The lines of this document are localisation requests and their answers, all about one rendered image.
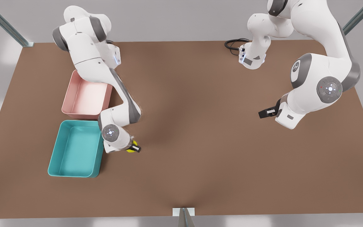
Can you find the small yellow object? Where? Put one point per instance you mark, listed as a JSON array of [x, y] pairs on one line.
[[130, 149]]

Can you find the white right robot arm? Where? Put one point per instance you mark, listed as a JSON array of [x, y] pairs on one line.
[[87, 53]]

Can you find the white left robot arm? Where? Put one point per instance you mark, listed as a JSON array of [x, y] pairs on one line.
[[320, 85]]

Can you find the teal rectangular tray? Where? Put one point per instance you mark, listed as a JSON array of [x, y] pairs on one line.
[[76, 148]]

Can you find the pink rectangular tray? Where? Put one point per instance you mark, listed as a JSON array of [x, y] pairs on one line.
[[87, 96]]

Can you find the silver frame post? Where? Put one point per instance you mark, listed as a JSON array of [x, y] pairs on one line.
[[357, 17], [5, 23], [184, 217]]

